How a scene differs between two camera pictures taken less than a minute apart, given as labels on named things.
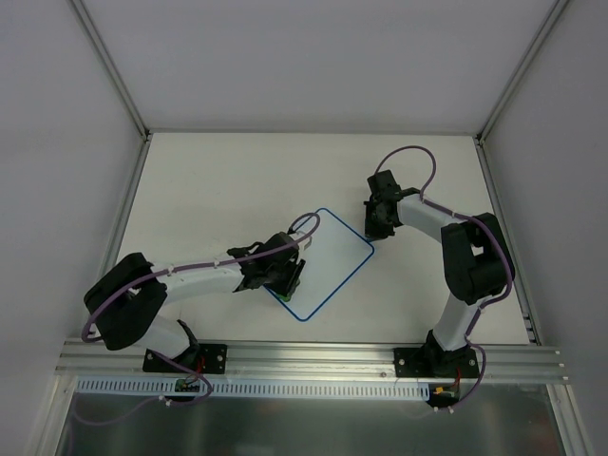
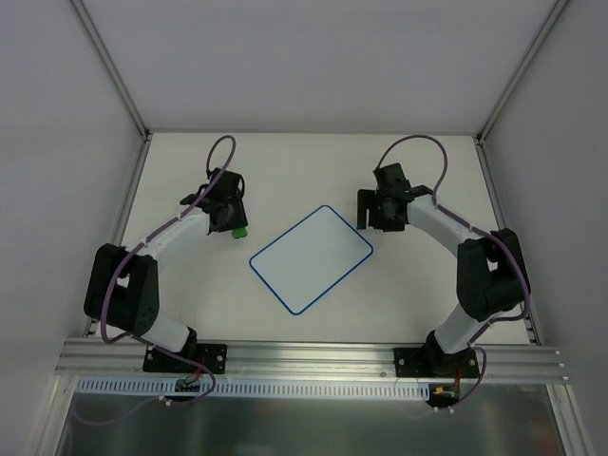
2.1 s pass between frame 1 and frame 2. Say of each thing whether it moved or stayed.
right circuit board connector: stayed
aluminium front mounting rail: stayed
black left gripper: moved
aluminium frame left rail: stayed
